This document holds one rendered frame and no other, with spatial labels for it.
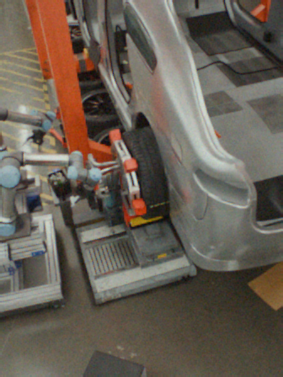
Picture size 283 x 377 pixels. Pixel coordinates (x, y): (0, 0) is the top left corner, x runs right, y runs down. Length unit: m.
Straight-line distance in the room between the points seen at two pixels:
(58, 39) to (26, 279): 1.79
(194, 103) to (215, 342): 1.78
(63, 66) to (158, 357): 2.12
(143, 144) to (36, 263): 1.34
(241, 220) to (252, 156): 1.01
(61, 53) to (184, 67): 0.94
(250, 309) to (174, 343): 0.64
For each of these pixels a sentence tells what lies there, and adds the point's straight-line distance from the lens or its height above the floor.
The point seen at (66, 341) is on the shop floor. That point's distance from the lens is 3.58.
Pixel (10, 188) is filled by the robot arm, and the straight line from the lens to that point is 2.77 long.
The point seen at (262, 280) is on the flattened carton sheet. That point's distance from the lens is 3.82.
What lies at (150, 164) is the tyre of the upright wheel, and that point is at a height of 1.10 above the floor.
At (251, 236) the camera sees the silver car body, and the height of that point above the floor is 1.17.
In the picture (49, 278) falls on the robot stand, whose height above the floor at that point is 0.23.
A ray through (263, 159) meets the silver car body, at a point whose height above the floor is 0.95.
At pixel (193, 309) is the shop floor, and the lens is 3.63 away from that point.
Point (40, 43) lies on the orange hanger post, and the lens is 5.30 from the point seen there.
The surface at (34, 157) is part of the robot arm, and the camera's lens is 2.82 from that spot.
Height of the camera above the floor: 3.04
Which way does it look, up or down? 43 degrees down
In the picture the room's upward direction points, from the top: 5 degrees counter-clockwise
